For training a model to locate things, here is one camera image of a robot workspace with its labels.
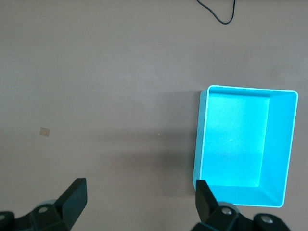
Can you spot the blue plastic bin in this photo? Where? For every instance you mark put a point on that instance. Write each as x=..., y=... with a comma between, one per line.
x=235, y=134

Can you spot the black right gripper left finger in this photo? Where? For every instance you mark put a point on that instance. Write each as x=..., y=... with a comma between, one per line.
x=69, y=204

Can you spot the beige tape patch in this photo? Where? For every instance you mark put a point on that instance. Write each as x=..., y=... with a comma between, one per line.
x=44, y=132

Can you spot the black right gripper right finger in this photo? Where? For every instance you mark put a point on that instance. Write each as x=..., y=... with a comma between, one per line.
x=204, y=204

